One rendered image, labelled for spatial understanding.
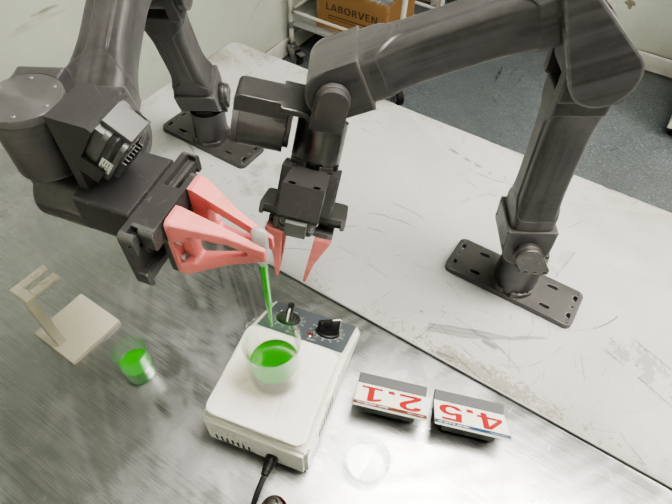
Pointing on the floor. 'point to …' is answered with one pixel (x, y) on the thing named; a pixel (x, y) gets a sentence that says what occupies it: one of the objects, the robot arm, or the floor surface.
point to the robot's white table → (406, 291)
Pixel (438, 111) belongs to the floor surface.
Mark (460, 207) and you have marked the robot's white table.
